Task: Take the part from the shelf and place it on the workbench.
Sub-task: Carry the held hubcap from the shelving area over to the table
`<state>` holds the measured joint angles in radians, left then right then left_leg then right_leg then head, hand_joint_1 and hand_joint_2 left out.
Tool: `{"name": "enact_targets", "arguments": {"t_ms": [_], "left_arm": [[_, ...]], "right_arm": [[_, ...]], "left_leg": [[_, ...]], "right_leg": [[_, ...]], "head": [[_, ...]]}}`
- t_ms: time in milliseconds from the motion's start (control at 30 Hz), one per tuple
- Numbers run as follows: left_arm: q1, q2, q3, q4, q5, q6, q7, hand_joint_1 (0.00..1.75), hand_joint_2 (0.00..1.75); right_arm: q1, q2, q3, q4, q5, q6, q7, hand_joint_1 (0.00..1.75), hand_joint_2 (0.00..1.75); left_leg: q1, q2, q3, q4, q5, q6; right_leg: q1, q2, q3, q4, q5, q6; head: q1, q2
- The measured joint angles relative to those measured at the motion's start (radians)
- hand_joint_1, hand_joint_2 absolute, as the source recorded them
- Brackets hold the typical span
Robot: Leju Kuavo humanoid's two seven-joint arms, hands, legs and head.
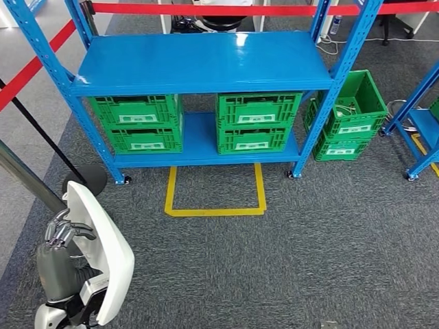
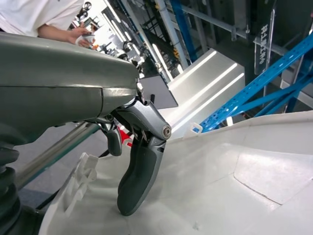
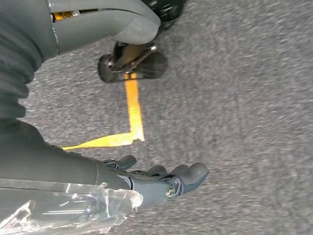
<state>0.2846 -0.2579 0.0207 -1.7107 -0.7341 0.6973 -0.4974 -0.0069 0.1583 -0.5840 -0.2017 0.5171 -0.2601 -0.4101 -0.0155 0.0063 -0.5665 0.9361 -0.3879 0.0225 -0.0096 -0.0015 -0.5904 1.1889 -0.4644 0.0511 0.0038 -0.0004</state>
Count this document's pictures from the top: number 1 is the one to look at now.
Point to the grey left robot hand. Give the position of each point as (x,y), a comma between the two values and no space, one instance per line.
(58,277)

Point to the white plastic shell part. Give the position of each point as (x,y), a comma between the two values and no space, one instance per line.
(113,254)

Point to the blue metal shelf rack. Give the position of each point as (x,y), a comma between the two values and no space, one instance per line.
(423,125)
(205,59)

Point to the black pole stand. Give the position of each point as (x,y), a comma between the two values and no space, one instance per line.
(85,179)

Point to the red barrier belt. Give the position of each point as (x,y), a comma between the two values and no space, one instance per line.
(239,9)
(31,68)

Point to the black round base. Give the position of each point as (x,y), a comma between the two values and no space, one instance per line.
(223,22)

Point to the clear water bottle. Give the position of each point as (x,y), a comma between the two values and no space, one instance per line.
(336,25)

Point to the yellow tape square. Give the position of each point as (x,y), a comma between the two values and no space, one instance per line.
(418,145)

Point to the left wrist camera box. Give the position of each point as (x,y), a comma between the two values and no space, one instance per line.
(94,287)

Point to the chrome stanchion post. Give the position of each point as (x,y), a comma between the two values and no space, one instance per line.
(20,175)
(86,8)

